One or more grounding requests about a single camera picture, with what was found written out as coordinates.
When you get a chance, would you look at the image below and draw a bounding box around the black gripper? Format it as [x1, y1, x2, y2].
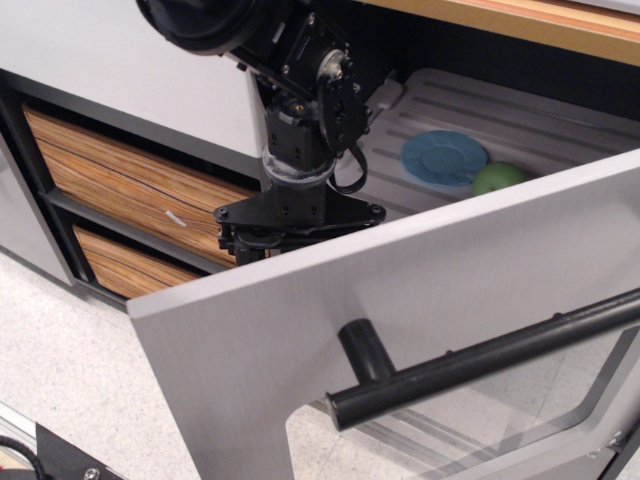
[214, 184, 386, 266]

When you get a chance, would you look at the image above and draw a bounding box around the grey oven door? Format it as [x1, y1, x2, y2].
[127, 151, 639, 479]

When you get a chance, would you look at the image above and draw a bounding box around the black oven door handle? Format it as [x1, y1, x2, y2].
[326, 289, 639, 431]

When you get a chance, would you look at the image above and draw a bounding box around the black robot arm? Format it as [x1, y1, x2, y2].
[138, 1, 386, 265]

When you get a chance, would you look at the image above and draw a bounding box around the grey oven rack tray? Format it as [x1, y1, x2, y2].
[354, 69, 639, 221]

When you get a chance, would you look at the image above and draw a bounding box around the upper wood-pattern storage bin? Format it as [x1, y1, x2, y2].
[22, 104, 255, 268]

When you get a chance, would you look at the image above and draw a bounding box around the wood-pattern storage bin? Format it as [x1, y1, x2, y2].
[73, 224, 203, 299]
[22, 104, 255, 268]

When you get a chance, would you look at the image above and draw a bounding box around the lower wood-pattern storage bin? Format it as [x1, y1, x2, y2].
[73, 224, 203, 299]

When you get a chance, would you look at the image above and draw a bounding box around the blue toy plate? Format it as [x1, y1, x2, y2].
[400, 130, 489, 187]

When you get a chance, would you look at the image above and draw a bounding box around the white toy kitchen cabinet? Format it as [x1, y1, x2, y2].
[1, 1, 267, 308]

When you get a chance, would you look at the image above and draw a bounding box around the green toy apple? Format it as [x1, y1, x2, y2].
[472, 162, 526, 196]

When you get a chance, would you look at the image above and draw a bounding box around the wooden countertop edge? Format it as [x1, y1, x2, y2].
[376, 0, 640, 66]

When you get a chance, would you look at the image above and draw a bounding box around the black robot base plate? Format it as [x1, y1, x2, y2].
[35, 423, 123, 480]

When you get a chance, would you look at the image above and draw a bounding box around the black braided cable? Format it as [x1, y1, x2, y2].
[0, 434, 46, 480]

